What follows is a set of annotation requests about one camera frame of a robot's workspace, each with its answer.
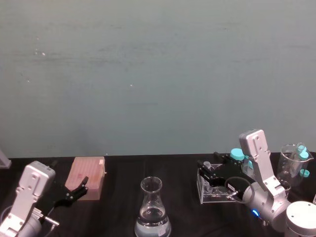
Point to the glass conical flask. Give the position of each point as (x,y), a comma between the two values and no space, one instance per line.
(151,212)

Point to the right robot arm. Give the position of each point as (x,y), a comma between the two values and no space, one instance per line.
(261,172)

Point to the large glass beaker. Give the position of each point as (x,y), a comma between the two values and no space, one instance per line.
(287,163)

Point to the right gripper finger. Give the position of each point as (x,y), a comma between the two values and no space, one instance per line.
(221,157)
(205,172)

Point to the teal capped tube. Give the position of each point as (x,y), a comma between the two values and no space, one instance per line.
(301,150)

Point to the clear plastic rack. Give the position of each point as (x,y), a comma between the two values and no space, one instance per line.
(209,195)

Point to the black table cloth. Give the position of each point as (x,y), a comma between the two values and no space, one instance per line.
(116,187)

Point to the large teal capped bottle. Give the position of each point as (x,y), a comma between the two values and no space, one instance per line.
(236,154)

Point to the small glass beaker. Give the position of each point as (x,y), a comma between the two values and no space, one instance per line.
(285,187)

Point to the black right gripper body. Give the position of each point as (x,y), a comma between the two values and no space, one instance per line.
(232,176)

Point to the small teal capped bottle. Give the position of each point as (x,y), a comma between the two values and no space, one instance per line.
(247,164)

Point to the loose teal cap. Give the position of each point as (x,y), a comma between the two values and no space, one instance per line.
(305,173)

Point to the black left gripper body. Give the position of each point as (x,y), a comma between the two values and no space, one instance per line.
(58,196)

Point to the pink plastic box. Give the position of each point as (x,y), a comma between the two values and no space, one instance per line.
(85,176)

